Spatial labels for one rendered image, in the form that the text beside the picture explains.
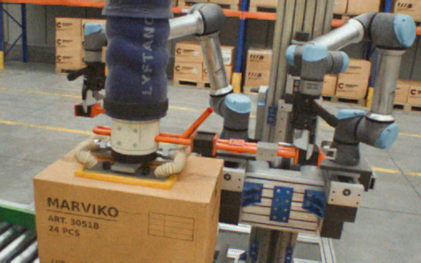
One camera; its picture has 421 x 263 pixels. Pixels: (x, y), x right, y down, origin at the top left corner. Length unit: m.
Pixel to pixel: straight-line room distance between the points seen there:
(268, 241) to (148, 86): 1.15
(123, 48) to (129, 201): 0.48
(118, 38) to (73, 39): 8.10
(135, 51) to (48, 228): 0.68
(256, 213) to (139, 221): 0.74
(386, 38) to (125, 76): 0.98
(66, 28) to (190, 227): 8.38
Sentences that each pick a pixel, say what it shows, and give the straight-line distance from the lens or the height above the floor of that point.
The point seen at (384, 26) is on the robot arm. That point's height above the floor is 1.63.
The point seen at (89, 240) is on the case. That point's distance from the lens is 1.49.
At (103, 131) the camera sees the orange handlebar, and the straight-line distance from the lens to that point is 1.50.
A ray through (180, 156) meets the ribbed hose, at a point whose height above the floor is 1.15.
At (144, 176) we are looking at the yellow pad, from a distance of 1.40.
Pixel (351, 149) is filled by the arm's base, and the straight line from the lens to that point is 1.88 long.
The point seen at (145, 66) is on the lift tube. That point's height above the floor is 1.45.
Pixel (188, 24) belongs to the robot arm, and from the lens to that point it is 1.68.
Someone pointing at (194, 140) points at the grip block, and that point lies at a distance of 1.39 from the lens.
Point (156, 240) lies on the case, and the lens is 1.40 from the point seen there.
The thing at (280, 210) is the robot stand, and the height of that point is 0.79.
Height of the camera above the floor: 1.65
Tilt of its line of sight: 17 degrees down
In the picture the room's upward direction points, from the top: 4 degrees clockwise
